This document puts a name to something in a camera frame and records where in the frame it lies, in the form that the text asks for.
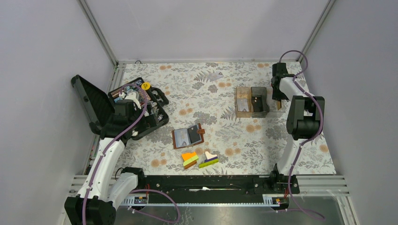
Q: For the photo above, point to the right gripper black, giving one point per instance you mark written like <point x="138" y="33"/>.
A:
<point x="277" y="97"/>

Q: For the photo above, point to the black VIP credit card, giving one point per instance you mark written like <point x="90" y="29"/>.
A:
<point x="193" y="134"/>

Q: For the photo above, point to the brown leather card holder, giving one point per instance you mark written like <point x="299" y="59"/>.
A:
<point x="200" y="131"/>

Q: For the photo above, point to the silver VIP credit card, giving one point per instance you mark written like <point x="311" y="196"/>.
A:
<point x="181" y="138"/>

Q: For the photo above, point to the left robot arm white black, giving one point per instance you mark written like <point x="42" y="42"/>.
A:
<point x="96" y="202"/>

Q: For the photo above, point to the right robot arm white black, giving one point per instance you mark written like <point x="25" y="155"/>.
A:
<point x="304" y="119"/>

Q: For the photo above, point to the black VIP card stack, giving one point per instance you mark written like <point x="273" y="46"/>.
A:
<point x="257" y="103"/>

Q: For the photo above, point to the silver card on mat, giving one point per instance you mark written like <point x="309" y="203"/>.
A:
<point x="215" y="76"/>

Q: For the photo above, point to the white purple green card stack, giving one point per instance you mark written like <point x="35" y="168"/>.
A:
<point x="210" y="160"/>

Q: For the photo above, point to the orange green brown card stack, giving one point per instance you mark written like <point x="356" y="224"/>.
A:
<point x="189" y="159"/>

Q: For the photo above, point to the floral patterned table mat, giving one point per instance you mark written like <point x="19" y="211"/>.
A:
<point x="243" y="145"/>

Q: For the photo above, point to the yellow poker chip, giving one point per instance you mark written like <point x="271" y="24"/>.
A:
<point x="145" y="86"/>

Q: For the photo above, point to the black poker chip case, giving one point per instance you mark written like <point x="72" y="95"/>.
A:
<point x="109" y="114"/>

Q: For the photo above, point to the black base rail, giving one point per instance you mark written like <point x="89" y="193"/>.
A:
<point x="214" y="189"/>

